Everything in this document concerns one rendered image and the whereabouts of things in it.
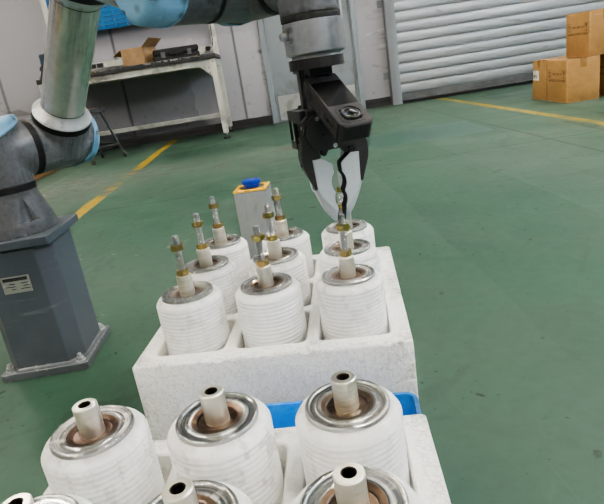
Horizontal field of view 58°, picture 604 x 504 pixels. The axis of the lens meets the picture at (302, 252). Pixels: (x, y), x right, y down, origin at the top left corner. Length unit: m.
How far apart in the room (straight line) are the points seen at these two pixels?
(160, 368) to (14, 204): 0.56
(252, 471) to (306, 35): 0.49
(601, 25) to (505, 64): 2.01
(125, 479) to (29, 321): 0.77
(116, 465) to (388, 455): 0.23
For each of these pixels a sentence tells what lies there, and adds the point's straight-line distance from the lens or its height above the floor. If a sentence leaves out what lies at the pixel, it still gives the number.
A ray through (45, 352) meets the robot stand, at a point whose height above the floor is 0.05.
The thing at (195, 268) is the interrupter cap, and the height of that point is 0.25.
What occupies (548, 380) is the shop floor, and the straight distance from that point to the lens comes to 1.00.
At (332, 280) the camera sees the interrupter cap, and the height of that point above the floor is 0.25.
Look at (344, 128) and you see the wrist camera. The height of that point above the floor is 0.47.
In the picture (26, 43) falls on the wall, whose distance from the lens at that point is 6.45.
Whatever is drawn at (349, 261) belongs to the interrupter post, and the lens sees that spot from 0.76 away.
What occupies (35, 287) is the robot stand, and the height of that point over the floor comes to 0.20.
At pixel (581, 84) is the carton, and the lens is 4.55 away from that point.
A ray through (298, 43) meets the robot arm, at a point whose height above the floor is 0.57.
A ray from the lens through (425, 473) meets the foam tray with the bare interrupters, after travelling 0.54.
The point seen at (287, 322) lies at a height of 0.21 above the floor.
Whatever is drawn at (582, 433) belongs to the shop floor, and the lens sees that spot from 0.90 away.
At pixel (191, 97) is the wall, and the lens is 6.06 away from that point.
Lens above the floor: 0.54
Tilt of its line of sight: 19 degrees down
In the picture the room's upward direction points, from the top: 9 degrees counter-clockwise
